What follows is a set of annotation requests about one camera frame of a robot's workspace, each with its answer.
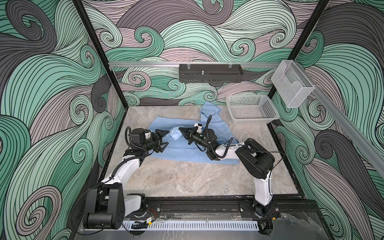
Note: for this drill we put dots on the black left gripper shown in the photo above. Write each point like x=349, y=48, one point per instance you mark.
x=158, y=140

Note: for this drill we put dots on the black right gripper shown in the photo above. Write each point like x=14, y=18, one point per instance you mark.
x=185, y=132

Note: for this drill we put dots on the light blue long sleeve shirt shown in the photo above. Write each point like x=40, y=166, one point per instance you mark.
x=178, y=148

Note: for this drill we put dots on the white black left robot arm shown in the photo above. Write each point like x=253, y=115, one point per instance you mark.
x=106, y=205

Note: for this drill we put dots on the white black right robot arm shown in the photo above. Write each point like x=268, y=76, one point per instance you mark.
x=255, y=158

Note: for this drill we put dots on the white plastic mesh basket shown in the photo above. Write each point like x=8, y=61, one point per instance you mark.
x=251, y=109

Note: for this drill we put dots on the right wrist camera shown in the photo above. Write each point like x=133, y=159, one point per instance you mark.
x=199, y=127

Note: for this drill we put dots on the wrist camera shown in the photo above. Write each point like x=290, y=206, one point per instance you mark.
x=199, y=127
x=148, y=135

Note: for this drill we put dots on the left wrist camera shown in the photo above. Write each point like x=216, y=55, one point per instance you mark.
x=148, y=135

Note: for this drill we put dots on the black perforated wall tray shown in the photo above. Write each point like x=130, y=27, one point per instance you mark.
x=216, y=75

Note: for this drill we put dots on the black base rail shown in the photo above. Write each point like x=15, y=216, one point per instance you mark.
x=242, y=205

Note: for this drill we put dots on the white slotted cable duct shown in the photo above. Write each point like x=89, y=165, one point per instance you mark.
x=203, y=226

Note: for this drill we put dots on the aluminium wall rail back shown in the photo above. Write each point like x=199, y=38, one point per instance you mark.
x=166, y=64

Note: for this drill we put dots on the aluminium wall rail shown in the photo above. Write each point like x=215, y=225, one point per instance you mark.
x=333, y=99
x=166, y=64

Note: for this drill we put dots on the black frame post left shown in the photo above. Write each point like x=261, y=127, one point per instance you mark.
x=95, y=41

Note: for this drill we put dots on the black frame post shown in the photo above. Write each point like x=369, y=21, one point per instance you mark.
x=307, y=14
x=95, y=41

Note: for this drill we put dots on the aluminium wall rail right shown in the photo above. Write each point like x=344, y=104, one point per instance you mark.
x=333, y=99

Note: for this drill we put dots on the black frame post right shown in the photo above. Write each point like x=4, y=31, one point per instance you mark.
x=307, y=14

